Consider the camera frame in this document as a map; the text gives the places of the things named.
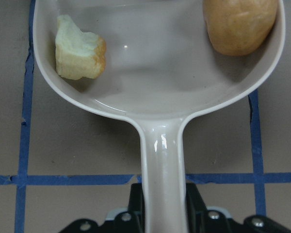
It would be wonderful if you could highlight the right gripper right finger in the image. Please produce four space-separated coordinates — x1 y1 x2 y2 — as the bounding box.
186 183 207 233

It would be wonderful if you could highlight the whole brown bread roll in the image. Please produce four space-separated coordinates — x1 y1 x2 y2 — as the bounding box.
203 0 278 56

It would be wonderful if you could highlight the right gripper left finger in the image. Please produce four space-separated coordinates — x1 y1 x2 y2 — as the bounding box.
128 183 145 233

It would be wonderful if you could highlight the torn bread piece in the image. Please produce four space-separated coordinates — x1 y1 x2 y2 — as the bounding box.
55 15 106 80

